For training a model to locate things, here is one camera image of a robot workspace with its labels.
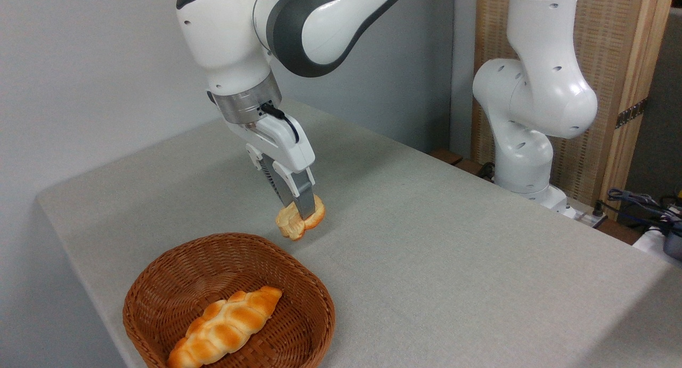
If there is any braided long bread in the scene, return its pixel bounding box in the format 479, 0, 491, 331
167, 286, 283, 368

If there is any grey tablecloth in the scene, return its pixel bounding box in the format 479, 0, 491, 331
36, 99, 682, 368

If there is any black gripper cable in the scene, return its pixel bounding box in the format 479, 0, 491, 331
260, 103, 300, 144

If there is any blue and black cable bundle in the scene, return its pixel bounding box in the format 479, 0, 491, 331
606, 186, 682, 235

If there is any round sliced bread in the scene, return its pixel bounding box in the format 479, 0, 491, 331
275, 194, 326, 241

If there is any brown wicker basket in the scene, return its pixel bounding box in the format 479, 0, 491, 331
123, 233, 336, 368

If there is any metal screen hinge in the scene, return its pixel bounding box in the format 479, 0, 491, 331
615, 98, 648, 129

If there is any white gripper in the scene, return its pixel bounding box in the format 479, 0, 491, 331
224, 112, 316, 220

